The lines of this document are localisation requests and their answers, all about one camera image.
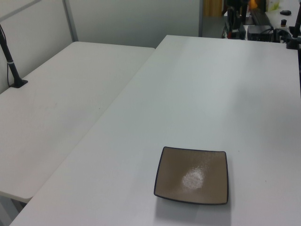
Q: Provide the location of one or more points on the square brown ceramic plate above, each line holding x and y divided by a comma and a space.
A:
191, 175

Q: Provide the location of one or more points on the white side table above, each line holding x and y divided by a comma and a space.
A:
47, 113

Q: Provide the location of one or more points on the wooden door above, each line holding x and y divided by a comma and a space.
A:
212, 8

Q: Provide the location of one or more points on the black equipment rack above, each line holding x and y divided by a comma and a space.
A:
234, 23

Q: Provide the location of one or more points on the black box device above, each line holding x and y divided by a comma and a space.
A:
259, 32

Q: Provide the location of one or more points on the black keyboard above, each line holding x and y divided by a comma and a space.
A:
261, 17

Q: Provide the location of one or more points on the orange object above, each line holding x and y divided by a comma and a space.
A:
252, 4

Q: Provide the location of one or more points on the black computer mouse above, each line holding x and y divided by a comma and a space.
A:
285, 12

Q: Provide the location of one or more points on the grey partition frame post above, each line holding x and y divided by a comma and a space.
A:
71, 21

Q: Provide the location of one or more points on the black camera stand pole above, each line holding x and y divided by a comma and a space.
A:
10, 63

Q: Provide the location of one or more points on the black camera stand with clamp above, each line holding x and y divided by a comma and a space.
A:
295, 35

